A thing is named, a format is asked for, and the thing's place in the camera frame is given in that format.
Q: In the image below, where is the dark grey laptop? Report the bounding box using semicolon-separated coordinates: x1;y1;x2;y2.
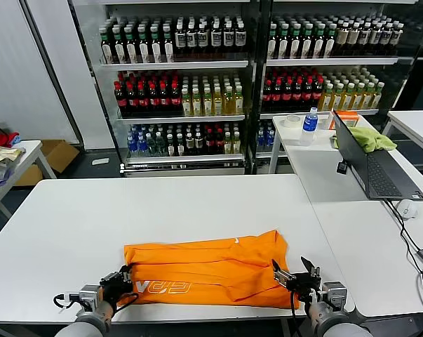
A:
332;110;423;201

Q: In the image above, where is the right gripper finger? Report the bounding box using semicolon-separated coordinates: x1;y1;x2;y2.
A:
300;256;321;281
271;259;296;286

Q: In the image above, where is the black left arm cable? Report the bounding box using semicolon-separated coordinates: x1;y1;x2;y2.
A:
114;293;140;313

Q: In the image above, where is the green cloth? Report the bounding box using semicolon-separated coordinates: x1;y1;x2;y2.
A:
329;126;398;154

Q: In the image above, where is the cardboard box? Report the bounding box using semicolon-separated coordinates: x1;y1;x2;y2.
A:
13;140;81;187

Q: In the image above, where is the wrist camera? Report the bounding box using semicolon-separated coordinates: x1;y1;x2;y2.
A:
318;280;349;308
53;284;105;312

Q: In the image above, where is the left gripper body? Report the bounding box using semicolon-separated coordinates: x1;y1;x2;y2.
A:
102;279;133;303

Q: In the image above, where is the black label tea bottle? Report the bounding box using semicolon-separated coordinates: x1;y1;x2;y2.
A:
210;18;222;54
222;17;234;54
174;19;187;55
185;19;198;55
234;17;247;54
197;18;210;55

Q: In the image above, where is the beige label tea bottle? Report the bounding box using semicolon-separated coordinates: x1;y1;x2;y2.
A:
347;22;359;56
389;22;404;55
380;22;391;56
335;22;348;57
358;22;370;56
369;22;380;56

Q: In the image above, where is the white computer mouse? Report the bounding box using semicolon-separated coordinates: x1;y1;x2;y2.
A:
395;199;419;220

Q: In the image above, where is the red cloth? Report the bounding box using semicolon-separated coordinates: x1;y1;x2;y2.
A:
0;132;21;150

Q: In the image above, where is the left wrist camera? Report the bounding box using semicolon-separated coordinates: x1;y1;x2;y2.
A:
53;284;105;312

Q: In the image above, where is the white metal leg table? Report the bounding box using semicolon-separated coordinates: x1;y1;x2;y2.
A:
382;110;423;161
268;114;372;176
0;140;58;228

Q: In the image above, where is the orange box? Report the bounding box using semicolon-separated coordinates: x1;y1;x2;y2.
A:
329;110;359;131

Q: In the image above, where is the white tape roll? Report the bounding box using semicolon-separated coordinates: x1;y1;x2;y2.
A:
283;114;302;130

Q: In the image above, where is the green cap tea bottle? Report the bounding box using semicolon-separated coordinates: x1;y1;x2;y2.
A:
124;27;137;65
312;22;325;59
137;26;150;64
161;25;175;63
324;22;337;58
301;22;313;60
278;22;290;60
267;22;278;60
149;25;162;64
289;22;302;60
100;27;113;65
112;27;126;65

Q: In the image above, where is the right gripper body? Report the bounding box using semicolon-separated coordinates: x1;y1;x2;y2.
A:
290;272;321;303

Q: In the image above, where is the orange t-shirt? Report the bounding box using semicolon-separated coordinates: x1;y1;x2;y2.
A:
122;230;300;310

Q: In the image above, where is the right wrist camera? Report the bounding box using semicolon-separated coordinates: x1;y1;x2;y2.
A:
318;280;349;308

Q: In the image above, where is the blue label water bottle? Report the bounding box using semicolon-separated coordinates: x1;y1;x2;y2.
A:
299;107;319;147

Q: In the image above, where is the beige cloth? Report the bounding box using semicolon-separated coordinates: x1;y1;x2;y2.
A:
0;142;27;172

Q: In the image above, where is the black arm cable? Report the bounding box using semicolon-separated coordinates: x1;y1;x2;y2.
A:
114;293;140;313
290;293;300;337

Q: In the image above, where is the black laptop cable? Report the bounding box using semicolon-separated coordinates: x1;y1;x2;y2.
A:
382;198;423;254

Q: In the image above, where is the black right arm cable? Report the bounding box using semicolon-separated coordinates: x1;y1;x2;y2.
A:
290;293;300;337

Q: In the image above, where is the glass door drinks cabinet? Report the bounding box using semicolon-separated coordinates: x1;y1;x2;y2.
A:
68;0;264;179
258;0;423;176

